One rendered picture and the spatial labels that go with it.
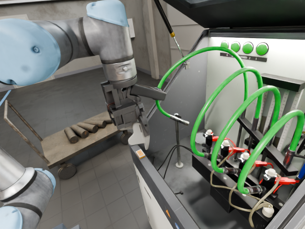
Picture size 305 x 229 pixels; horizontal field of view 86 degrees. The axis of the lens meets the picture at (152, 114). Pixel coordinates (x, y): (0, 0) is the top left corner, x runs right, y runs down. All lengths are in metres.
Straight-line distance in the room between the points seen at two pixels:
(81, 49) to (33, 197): 0.50
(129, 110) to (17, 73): 0.23
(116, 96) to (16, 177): 0.42
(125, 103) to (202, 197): 0.58
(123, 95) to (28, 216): 0.46
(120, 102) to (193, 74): 0.62
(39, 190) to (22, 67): 0.51
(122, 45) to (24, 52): 0.18
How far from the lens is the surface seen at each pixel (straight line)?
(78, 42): 0.37
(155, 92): 0.44
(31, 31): 0.26
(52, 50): 0.27
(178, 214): 0.66
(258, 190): 0.58
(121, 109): 0.40
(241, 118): 0.84
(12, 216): 0.64
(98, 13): 0.36
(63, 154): 2.19
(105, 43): 0.36
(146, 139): 0.45
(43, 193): 0.71
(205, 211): 0.81
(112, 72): 0.37
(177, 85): 0.90
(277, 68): 0.80
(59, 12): 7.45
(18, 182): 0.68
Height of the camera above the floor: 1.54
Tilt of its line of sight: 30 degrees down
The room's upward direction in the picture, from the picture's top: 8 degrees counter-clockwise
